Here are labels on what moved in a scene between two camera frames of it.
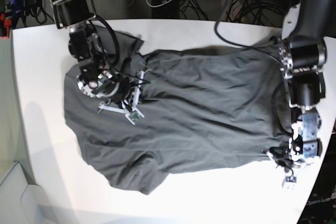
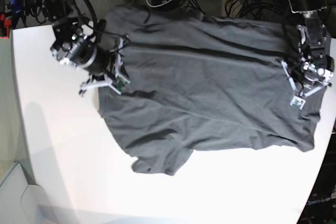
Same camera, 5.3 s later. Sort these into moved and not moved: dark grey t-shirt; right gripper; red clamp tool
Moved: right gripper; dark grey t-shirt
Not moved: red clamp tool
